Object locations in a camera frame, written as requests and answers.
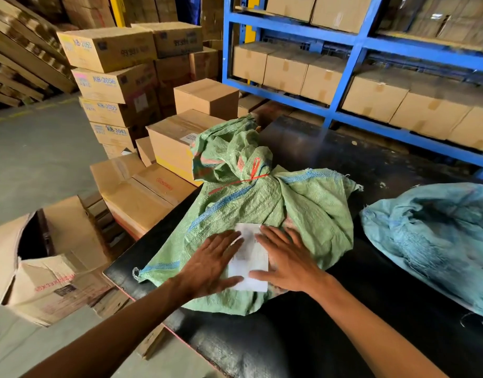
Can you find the person's right forearm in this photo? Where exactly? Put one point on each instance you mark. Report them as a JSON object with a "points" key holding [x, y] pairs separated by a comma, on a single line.
{"points": [[371, 334]]}

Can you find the pile of brown cardboard boxes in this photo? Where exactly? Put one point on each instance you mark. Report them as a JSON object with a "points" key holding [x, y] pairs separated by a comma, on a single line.
{"points": [[174, 137]]}

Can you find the rows of plain taped boxes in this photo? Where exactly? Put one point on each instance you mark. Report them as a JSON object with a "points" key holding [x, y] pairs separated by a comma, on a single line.
{"points": [[375, 98]]}

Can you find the person's left hand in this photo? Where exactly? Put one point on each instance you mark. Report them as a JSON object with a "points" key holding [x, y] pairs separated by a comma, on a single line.
{"points": [[210, 267]]}

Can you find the blue metal shelf rack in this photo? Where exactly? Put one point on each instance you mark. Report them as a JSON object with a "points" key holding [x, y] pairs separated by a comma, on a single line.
{"points": [[355, 47]]}

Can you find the torn open cardboard box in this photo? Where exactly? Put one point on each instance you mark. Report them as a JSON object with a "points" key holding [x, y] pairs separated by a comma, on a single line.
{"points": [[68, 232]]}

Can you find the wooden slat pallet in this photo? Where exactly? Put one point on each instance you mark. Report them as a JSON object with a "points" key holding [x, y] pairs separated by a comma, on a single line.
{"points": [[109, 303]]}

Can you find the stack of wooden pallets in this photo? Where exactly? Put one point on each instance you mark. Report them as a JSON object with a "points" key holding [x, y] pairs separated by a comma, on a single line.
{"points": [[21, 55]]}

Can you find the blue woven sack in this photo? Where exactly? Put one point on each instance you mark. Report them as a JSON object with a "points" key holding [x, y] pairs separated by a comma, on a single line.
{"points": [[430, 240]]}

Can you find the yellow steel column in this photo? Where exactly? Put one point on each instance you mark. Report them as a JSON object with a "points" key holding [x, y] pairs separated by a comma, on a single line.
{"points": [[117, 9]]}

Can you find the white paper label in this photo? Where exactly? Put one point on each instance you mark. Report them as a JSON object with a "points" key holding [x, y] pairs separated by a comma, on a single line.
{"points": [[249, 255]]}

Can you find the flat cardboard sheet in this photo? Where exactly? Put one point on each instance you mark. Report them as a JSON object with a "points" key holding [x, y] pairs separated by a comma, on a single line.
{"points": [[430, 41]]}

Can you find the person's right hand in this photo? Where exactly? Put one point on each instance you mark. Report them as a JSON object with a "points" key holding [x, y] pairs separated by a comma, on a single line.
{"points": [[292, 263]]}

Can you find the yellow vertical post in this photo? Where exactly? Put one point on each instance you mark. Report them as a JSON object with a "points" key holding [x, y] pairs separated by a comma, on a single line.
{"points": [[251, 15]]}

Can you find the green woven sack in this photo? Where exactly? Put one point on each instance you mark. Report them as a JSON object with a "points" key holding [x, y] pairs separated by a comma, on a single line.
{"points": [[304, 208]]}

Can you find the person's left forearm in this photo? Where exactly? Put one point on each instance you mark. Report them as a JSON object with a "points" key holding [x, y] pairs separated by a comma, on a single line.
{"points": [[107, 338]]}

